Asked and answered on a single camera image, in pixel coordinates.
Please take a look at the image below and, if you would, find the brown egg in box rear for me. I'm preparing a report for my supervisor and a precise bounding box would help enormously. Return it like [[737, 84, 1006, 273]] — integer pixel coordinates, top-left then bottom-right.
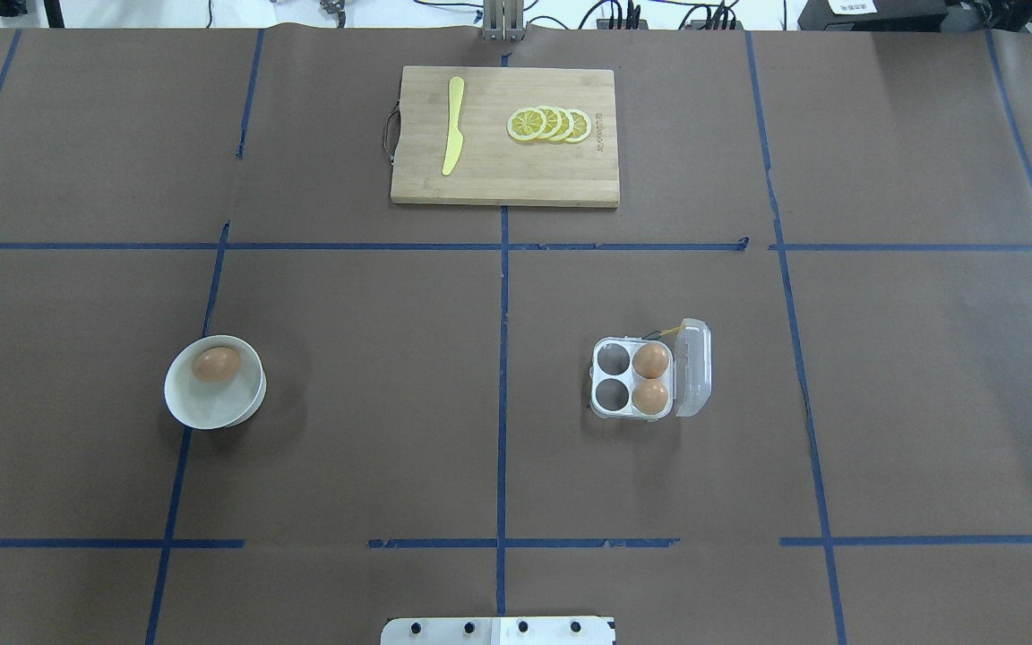
[[633, 341, 671, 379]]

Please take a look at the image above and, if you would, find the aluminium frame post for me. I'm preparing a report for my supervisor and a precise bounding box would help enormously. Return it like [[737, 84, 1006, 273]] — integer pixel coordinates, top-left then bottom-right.
[[482, 0, 527, 42]]

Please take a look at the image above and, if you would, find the white ceramic bowl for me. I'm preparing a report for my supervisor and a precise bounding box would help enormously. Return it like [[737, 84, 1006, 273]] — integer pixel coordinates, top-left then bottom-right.
[[163, 335, 269, 430]]

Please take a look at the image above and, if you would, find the yellow plastic knife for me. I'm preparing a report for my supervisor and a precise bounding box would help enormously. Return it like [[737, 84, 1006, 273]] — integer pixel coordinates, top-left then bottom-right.
[[442, 76, 466, 176]]

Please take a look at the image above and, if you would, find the clear plastic egg box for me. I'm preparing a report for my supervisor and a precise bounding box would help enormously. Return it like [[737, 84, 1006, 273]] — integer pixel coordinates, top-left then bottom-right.
[[589, 318, 713, 422]]

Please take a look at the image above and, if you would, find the wooden cutting board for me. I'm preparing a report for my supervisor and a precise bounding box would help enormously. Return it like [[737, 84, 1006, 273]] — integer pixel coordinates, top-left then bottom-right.
[[391, 65, 620, 209]]

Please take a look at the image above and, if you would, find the brown egg in box front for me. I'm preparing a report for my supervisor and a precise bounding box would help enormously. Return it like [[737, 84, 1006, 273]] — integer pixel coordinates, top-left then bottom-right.
[[632, 379, 670, 416]]

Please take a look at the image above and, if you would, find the brown egg in box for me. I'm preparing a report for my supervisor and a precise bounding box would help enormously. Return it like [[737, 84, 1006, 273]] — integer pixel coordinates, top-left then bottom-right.
[[633, 341, 671, 379], [632, 379, 670, 416]]

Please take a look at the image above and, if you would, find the brown egg from bowl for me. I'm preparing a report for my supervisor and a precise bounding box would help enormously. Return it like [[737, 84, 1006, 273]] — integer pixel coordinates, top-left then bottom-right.
[[190, 346, 241, 383]]

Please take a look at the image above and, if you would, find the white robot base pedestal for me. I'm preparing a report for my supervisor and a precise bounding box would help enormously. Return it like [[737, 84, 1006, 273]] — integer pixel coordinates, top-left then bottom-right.
[[380, 615, 617, 644]]

